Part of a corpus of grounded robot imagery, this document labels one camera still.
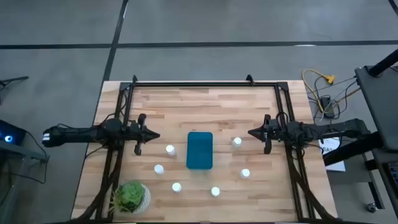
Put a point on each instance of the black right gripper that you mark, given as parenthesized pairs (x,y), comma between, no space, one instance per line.
(275,130)

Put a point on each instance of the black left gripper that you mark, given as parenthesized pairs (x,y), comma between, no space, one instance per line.
(138,133)

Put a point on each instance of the white pill bottle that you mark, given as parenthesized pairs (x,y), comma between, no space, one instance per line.
(237,141)
(176,187)
(170,149)
(159,169)
(215,191)
(245,173)

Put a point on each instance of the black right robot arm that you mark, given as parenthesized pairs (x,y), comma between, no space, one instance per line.
(335,129)

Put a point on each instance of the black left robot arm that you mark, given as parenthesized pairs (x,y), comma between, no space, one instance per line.
(77,134)

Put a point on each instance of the teal plastic basket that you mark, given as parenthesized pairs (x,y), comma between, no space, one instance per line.
(199,151)

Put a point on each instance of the green succulent in white pot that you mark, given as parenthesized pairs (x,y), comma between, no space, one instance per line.
(129,196)

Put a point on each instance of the black power strip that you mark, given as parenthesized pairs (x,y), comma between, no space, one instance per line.
(327,104)

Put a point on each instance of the white paper sheet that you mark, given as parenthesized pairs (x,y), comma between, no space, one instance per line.
(332,143)

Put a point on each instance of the black desk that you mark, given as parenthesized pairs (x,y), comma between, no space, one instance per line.
(379,102)

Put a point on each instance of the grey metal stand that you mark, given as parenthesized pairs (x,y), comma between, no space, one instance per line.
(25,154)

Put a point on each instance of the grey caster wheel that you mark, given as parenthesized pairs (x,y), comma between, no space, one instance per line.
(372,208)

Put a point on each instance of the black computer with blue light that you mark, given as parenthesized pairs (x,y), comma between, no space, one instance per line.
(12,133)

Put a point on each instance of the black keyboard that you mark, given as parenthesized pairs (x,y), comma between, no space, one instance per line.
(394,174)

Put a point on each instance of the thick black monitor pole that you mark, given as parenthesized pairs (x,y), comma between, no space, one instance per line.
(384,63)

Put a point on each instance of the black tripod leg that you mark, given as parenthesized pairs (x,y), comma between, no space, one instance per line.
(15,80)

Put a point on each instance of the black aluminium rig frame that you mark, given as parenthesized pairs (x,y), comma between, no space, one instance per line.
(202,84)

